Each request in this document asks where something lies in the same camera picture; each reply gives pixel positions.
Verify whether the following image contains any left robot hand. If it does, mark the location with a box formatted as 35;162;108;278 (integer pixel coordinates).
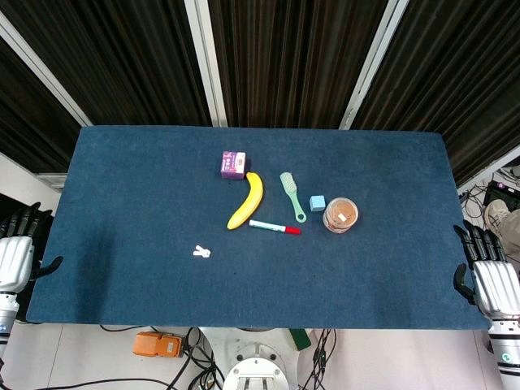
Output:
0;202;64;293

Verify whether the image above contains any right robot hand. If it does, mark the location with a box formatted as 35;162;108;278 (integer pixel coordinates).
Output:
453;221;520;324

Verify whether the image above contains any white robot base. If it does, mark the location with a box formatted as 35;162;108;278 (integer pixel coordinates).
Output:
198;327;314;390

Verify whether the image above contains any person's shoe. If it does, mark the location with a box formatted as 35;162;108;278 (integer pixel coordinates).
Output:
483;198;512;236

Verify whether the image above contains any clear jar of rubber bands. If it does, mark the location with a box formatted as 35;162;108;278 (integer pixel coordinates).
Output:
323;197;360;235

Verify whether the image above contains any orange box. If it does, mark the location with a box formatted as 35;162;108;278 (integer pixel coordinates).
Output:
135;331;187;359

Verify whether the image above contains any green block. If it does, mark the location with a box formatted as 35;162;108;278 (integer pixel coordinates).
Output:
288;328;312;351

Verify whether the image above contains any green brush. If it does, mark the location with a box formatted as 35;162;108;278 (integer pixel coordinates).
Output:
279;171;308;223

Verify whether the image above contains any red capped marker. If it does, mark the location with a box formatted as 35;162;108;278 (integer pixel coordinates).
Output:
249;219;302;236

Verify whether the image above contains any blue table cloth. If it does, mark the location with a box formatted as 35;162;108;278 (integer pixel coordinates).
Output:
25;125;491;331

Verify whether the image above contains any purple tissue pack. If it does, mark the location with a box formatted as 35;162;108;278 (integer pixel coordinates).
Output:
220;150;247;180

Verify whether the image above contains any yellow banana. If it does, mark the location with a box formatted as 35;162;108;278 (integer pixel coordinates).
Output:
226;171;265;231

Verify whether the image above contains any black cable bundle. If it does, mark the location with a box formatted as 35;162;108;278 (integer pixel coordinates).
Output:
298;328;338;390

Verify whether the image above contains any white curtain frame post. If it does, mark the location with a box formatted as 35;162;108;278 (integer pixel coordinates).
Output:
0;10;95;128
183;0;228;128
339;0;411;131

